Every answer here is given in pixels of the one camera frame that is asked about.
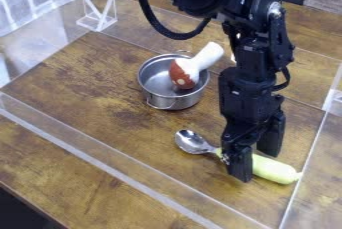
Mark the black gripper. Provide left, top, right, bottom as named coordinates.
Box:
left=218, top=67, right=286, bottom=182

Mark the green handled metal spoon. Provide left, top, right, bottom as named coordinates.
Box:
left=176, top=129, right=304, bottom=185

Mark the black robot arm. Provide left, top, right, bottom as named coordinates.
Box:
left=140, top=0, right=296, bottom=182

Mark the clear acrylic right barrier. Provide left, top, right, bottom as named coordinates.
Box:
left=280, top=63, right=342, bottom=229

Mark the clear acrylic barrier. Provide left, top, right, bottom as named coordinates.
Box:
left=0, top=92, right=272, bottom=229
left=280, top=63, right=342, bottom=229

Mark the small steel pot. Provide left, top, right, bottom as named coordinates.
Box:
left=138, top=52, right=210, bottom=110

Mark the red white toy mushroom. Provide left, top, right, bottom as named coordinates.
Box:
left=169, top=42, right=225, bottom=89

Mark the clear acrylic front barrier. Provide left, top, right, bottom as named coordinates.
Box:
left=0, top=92, right=272, bottom=229

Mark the clear acrylic triangle bracket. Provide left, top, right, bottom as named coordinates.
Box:
left=77, top=0, right=118, bottom=32

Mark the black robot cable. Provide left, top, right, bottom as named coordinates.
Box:
left=133, top=0, right=214, bottom=41

